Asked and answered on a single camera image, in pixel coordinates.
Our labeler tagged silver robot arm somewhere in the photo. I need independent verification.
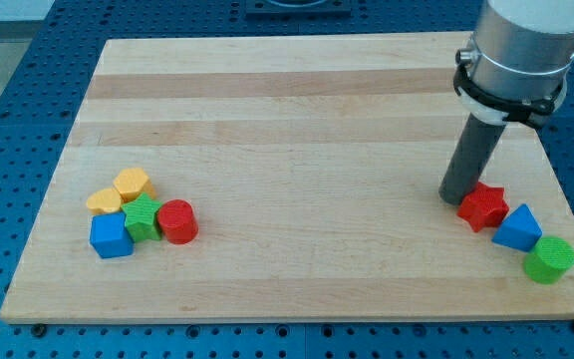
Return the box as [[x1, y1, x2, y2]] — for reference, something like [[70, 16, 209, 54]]
[[453, 0, 574, 129]]

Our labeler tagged yellow hexagon block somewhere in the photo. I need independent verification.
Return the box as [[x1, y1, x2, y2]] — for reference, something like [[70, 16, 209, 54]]
[[113, 168, 157, 202]]

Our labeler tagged wooden board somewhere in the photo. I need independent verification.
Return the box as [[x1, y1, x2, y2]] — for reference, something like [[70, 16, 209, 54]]
[[0, 32, 574, 324]]

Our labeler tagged red cylinder block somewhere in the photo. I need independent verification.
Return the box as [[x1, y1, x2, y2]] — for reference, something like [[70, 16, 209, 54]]
[[156, 199, 198, 245]]

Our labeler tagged green star block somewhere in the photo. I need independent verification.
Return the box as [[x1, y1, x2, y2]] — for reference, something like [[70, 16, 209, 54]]
[[121, 192, 162, 243]]

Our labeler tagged yellow heart block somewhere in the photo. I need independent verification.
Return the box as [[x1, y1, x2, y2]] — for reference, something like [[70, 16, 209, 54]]
[[86, 187, 124, 215]]

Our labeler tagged blue cube block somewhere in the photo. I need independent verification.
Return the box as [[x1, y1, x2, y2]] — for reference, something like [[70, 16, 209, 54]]
[[89, 212, 134, 259]]

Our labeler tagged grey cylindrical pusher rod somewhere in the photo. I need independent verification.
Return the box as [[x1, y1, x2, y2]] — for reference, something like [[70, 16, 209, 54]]
[[438, 114, 505, 205]]

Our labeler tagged red star block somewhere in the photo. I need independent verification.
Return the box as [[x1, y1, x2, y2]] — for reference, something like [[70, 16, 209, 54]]
[[456, 181, 509, 232]]

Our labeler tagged blue triangle block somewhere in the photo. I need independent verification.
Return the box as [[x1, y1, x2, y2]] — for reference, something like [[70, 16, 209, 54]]
[[491, 203, 543, 252]]

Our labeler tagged green cylinder block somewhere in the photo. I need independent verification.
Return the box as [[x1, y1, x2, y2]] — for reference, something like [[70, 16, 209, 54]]
[[522, 236, 574, 285]]

